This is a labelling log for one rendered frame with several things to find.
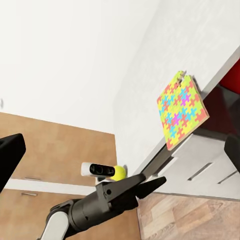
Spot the jigsaw puzzle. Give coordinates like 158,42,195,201
157,70,210,151

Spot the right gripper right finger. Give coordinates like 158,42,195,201
224,133,240,173

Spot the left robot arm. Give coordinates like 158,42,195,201
37,162,167,240

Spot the tennis ball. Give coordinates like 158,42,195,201
110,165,126,181

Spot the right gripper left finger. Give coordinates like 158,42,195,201
0,133,26,193

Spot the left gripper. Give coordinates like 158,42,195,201
82,173,167,226

